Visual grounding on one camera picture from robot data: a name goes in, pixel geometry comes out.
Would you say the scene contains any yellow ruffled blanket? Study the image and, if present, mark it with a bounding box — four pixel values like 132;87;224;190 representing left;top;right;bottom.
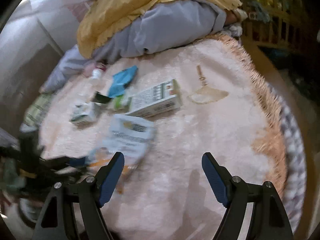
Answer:
76;0;243;59

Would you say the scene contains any small dark green box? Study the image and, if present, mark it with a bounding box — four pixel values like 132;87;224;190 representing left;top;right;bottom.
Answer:
91;91;112;105

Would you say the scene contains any white bottle with red label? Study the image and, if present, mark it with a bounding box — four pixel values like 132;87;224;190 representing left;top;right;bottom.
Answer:
90;64;107;85

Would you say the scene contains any pink pillow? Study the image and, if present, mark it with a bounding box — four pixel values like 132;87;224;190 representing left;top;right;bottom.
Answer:
226;12;240;25

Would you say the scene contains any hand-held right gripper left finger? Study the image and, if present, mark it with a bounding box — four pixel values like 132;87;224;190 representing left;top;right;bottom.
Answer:
32;151;125;240

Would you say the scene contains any pink embroidered fringed bedspread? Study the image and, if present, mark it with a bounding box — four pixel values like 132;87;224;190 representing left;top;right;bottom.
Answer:
37;34;288;240

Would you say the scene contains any wooden crib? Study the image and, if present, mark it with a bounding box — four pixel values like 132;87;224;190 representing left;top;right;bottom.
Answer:
240;0;315;55

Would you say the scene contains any blue foil packet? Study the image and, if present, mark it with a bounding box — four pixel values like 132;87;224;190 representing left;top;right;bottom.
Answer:
107;65;139;98

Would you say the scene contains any pink cloth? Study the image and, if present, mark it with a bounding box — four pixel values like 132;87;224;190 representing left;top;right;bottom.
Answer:
84;62;96;77

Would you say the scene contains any grey wardrobe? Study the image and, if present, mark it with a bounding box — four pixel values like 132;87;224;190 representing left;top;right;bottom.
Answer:
0;17;65;120

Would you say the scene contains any white round container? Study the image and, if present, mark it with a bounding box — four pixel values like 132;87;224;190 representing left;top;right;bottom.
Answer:
19;197;43;228

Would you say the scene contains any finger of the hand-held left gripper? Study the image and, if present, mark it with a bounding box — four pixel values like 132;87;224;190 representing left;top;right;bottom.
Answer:
41;155;88;174

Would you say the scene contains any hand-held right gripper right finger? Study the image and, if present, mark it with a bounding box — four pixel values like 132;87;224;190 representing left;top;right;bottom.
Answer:
201;152;294;240

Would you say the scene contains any green plaid cloth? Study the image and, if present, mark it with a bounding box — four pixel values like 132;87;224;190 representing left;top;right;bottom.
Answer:
24;94;54;128

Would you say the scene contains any grey fleece blanket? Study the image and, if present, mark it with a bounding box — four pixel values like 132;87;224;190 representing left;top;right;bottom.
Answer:
40;0;227;93

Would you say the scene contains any grey and white fluffy blanket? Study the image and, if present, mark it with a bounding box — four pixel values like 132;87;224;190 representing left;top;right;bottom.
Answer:
272;80;308;230

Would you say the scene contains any white printed plastic bag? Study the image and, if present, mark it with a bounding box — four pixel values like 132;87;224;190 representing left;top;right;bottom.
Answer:
87;115;158;180

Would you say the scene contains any small green and white box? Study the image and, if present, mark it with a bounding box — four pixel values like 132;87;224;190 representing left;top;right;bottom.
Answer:
69;102;100;126

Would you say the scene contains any gold and white medicine box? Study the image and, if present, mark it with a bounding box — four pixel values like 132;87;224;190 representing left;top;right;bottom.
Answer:
126;79;183;118

